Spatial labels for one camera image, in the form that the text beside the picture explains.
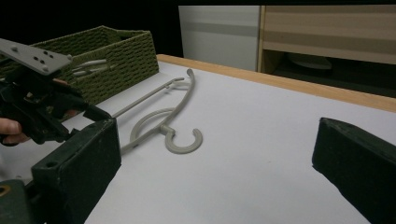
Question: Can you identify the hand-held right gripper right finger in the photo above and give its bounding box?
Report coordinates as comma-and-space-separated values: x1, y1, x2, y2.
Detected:
312, 117, 396, 224

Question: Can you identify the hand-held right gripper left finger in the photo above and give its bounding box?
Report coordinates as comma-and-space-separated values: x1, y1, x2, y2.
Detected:
31, 118, 122, 224

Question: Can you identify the grey plastic hanger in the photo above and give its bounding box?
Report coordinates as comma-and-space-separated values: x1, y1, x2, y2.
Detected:
111, 68, 204, 156
73, 69, 96, 77
72, 59, 108, 72

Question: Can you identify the green woven basket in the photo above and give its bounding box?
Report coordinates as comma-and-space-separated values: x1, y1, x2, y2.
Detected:
0, 25, 161, 106

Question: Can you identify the black curtain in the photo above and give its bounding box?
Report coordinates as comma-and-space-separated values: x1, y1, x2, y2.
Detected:
0, 0, 184, 58

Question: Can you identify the grey round chair base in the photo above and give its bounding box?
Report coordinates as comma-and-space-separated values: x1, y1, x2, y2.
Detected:
285, 51, 332, 71

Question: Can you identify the white cabinet panel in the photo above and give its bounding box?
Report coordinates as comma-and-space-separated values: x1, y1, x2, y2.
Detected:
177, 5, 262, 73

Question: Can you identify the light wooden desk cabinet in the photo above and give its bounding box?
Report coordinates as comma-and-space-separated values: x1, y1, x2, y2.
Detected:
257, 4, 396, 98

